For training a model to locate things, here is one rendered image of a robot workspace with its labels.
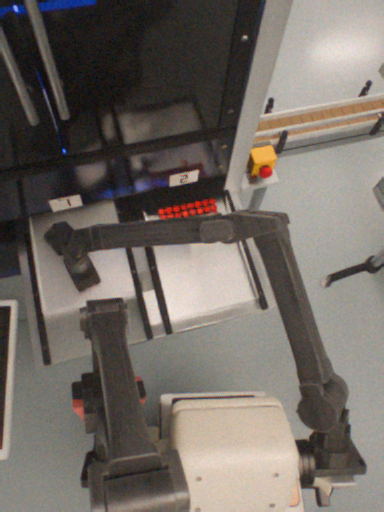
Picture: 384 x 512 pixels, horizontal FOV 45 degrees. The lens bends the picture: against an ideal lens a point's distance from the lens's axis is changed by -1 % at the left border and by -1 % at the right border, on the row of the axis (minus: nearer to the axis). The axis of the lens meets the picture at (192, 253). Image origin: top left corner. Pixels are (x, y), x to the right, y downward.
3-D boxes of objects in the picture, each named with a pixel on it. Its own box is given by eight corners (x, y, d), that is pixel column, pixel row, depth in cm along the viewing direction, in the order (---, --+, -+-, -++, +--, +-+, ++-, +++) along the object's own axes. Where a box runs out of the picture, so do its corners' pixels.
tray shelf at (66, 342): (14, 218, 144) (12, 215, 143) (228, 173, 155) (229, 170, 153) (36, 369, 127) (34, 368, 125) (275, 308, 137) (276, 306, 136)
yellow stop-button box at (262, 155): (243, 157, 146) (247, 144, 139) (265, 153, 147) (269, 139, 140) (251, 177, 143) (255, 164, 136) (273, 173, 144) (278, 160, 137)
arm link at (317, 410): (269, 199, 82) (287, 193, 90) (206, 220, 89) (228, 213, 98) (344, 432, 85) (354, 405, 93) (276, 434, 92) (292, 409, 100)
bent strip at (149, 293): (140, 279, 137) (139, 272, 131) (150, 277, 137) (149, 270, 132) (151, 325, 132) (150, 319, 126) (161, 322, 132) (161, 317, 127)
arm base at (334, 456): (307, 477, 88) (367, 474, 89) (309, 441, 86) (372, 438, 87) (294, 448, 97) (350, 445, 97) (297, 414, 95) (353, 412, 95)
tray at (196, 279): (144, 218, 145) (144, 212, 141) (224, 201, 148) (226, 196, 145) (170, 322, 132) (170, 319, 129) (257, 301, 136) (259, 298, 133)
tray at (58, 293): (28, 211, 143) (25, 206, 140) (111, 194, 147) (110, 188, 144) (45, 315, 131) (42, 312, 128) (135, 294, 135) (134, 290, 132)
